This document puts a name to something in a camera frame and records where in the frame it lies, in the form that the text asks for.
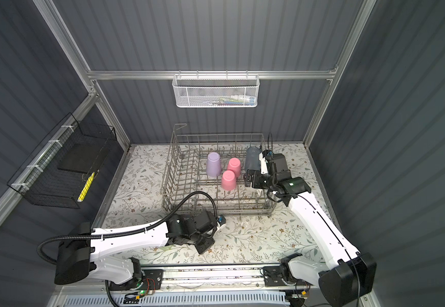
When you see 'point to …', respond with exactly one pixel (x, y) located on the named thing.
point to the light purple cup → (213, 166)
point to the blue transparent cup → (252, 158)
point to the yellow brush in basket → (86, 187)
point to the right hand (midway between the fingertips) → (255, 177)
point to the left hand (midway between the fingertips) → (213, 241)
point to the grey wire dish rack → (185, 172)
